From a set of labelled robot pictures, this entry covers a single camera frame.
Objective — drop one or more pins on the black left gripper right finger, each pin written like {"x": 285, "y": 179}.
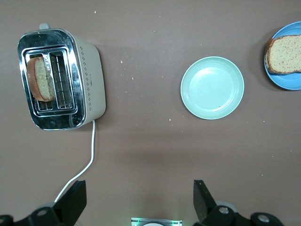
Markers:
{"x": 204, "y": 202}

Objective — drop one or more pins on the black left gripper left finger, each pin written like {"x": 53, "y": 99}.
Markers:
{"x": 70, "y": 200}

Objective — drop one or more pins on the brown bread slice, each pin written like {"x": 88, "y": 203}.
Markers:
{"x": 40, "y": 78}
{"x": 285, "y": 55}

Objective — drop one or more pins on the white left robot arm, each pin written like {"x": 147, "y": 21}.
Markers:
{"x": 152, "y": 224}

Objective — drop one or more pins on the light green plate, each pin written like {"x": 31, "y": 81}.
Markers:
{"x": 211, "y": 88}

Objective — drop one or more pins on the blue plate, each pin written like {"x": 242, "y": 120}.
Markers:
{"x": 289, "y": 81}

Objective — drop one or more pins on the beige chrome toaster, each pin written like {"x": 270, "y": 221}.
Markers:
{"x": 91, "y": 82}

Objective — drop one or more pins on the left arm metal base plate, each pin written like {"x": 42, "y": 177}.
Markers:
{"x": 138, "y": 221}

